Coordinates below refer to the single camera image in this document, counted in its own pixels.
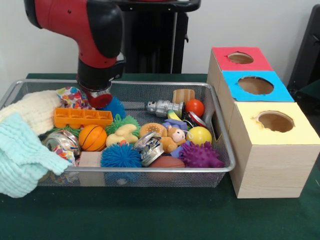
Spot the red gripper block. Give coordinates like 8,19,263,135
86,91,113,110

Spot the cream knitted cloth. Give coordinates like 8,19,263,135
0,90,62,136

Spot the mint green cloth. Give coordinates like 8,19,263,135
0,112,73,199

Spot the wooden box with three holes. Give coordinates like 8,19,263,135
206,46,320,200

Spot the orange plastic bubble tray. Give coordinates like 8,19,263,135
53,107,114,130

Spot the orange toy basketball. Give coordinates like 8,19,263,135
78,124,108,152

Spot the yellow plush duck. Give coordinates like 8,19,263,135
105,124,140,147

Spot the blue rubber koosh ball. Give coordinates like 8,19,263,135
100,142,143,168

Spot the red ball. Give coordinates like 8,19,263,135
184,99,205,118

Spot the yellow ball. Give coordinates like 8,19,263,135
186,126,213,146

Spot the purple spiky ball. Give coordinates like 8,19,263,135
178,141,225,168

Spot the dark green table cloth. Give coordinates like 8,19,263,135
0,72,320,240
287,79,320,118

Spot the black stand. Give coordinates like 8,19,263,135
287,3,320,88

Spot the wire mesh bin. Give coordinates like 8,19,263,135
0,79,236,188

